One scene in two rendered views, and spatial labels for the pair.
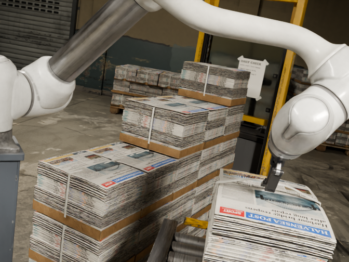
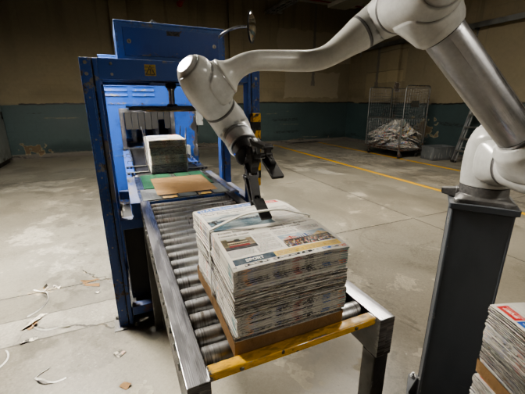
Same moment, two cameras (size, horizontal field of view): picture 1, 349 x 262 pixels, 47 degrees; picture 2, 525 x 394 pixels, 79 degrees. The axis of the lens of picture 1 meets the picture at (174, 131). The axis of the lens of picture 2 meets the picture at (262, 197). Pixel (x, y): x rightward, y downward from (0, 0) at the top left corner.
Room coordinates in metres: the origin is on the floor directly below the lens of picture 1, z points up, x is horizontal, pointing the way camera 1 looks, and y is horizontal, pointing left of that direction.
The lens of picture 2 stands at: (1.73, -0.68, 1.34)
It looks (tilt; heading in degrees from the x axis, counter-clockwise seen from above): 17 degrees down; 150
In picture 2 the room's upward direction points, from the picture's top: straight up
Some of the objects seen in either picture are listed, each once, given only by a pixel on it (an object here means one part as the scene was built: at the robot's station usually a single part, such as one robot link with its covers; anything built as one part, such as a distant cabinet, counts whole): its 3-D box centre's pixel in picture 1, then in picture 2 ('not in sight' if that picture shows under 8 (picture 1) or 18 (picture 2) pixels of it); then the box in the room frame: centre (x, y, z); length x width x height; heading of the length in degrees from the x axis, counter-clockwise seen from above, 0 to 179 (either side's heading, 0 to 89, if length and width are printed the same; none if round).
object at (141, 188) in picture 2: not in sight; (179, 189); (-0.42, -0.11, 0.75); 0.70 x 0.65 x 0.10; 174
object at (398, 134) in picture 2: not in sight; (394, 121); (-3.77, 6.44, 0.85); 1.21 x 0.83 x 1.71; 174
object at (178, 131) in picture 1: (164, 126); not in sight; (2.13, 0.06, 0.95); 0.38 x 0.29 x 0.23; 63
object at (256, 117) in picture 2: not in sight; (255, 150); (-0.01, 0.28, 1.05); 0.05 x 0.05 x 0.45; 84
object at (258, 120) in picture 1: (232, 114); not in sight; (3.08, -0.43, 0.92); 0.57 x 0.01 x 0.05; 63
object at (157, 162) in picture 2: not in sight; (165, 152); (-0.98, -0.05, 0.93); 0.38 x 0.30 x 0.26; 174
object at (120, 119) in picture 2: not in sight; (147, 123); (-3.11, 0.22, 1.04); 1.51 x 1.30 x 2.07; 174
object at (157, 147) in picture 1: (162, 141); not in sight; (2.13, 0.06, 0.86); 0.38 x 0.29 x 0.04; 63
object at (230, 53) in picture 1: (241, 69); not in sight; (3.06, -0.42, 1.28); 0.57 x 0.01 x 0.65; 63
